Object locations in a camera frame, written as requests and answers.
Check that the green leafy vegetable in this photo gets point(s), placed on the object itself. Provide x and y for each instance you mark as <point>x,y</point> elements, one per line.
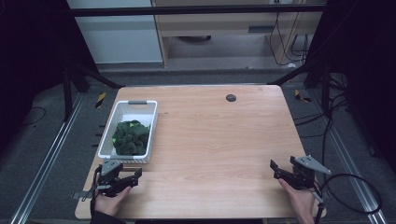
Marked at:
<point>130,138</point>

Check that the black curtain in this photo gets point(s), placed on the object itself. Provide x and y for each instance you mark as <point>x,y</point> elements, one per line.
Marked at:
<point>28,62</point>
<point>370,77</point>

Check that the aluminium floor rail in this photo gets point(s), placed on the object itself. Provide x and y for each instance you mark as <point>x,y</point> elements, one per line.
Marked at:
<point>46,161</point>
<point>351,174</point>

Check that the black metal stand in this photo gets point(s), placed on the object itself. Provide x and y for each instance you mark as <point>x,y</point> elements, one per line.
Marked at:
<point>325,87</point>
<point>67,93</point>

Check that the white plastic basket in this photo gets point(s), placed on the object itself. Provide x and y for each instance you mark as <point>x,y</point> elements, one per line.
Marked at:
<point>130,109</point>

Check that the yellow black tape strip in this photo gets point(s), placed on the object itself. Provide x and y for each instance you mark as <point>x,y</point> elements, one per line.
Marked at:
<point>100,100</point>
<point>300,96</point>

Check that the black horizontal frame bar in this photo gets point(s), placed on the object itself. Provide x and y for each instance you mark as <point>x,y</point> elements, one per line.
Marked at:
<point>186,10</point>

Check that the grey round desk grommet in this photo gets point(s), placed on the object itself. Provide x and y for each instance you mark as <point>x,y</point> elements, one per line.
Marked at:
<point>231,98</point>

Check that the white cabinet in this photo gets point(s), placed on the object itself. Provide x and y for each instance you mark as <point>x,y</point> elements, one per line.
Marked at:
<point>121,37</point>

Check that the person's left hand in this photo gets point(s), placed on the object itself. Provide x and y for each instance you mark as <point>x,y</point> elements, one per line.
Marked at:
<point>110,203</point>

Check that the grey metal bracket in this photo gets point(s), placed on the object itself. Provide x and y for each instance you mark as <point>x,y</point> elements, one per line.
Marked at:
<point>81,195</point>

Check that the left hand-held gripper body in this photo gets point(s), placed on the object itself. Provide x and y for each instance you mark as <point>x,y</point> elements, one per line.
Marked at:
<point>109,174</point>

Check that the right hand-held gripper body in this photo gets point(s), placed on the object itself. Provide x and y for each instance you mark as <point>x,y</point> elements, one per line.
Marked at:
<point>306,172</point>

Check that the person's right hand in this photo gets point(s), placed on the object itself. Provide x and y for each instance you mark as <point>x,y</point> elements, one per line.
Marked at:
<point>300,200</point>

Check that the light wooden desk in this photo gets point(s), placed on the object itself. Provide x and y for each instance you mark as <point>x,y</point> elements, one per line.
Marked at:
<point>218,23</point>

